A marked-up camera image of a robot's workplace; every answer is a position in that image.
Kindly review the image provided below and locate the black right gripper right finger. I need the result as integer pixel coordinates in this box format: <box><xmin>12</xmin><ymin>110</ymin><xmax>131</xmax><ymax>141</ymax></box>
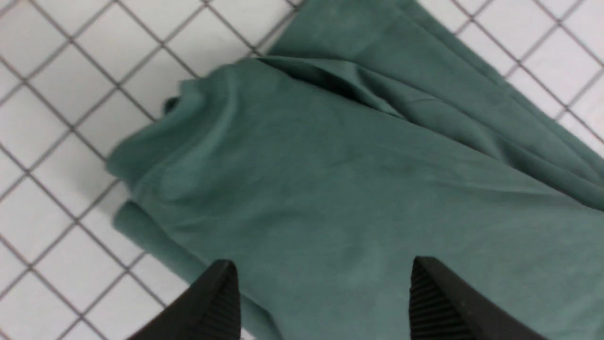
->
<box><xmin>409</xmin><ymin>256</ymin><xmax>544</xmax><ymax>340</ymax></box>

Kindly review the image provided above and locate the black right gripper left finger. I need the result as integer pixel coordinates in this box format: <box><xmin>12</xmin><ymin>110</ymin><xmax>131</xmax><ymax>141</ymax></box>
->
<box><xmin>130</xmin><ymin>260</ymin><xmax>242</xmax><ymax>340</ymax></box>

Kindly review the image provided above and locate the green long sleeve shirt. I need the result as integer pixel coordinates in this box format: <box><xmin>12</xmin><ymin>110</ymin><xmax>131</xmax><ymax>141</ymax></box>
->
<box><xmin>107</xmin><ymin>0</ymin><xmax>604</xmax><ymax>340</ymax></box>

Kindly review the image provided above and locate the white grid tablecloth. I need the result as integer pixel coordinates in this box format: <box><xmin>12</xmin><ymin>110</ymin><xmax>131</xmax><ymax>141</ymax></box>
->
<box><xmin>0</xmin><ymin>0</ymin><xmax>604</xmax><ymax>340</ymax></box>

